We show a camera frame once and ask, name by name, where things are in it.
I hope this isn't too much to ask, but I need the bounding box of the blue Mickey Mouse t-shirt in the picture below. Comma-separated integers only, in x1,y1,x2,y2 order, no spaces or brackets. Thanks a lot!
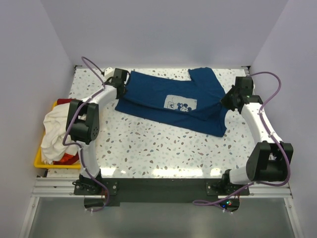
115,67,227,137

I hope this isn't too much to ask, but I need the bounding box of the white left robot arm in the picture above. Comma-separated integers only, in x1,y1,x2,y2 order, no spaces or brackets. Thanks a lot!
62,68,130,194

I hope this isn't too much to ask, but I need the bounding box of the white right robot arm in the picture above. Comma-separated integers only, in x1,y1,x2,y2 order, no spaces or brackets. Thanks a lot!
220,76,294,195

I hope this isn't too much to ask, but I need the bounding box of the white t-shirt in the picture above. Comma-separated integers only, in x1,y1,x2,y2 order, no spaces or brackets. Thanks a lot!
41,103,77,165

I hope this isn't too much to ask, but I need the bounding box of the orange t-shirt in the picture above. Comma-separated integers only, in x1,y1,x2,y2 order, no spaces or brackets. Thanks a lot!
60,153,74,163

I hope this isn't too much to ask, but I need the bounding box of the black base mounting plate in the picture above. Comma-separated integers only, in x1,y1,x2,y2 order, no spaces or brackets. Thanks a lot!
72,177,250,209

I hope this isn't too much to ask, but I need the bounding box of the yellow plastic bin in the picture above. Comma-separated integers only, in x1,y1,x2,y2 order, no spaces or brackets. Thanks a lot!
34,99,80,169

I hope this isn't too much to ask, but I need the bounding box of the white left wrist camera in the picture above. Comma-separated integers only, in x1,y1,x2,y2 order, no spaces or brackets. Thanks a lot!
103,67,114,79

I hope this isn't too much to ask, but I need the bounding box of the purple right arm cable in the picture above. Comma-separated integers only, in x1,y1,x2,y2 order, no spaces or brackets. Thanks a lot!
192,71,291,208

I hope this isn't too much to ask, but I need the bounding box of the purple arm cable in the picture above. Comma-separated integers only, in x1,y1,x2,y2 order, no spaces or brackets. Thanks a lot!
61,56,111,213
192,71,291,208

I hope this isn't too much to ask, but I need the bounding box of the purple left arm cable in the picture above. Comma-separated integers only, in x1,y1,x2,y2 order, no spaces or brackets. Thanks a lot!
61,56,111,213

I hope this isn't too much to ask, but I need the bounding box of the aluminium frame rail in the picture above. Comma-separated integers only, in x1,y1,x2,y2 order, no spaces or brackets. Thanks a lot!
31,178,293,198

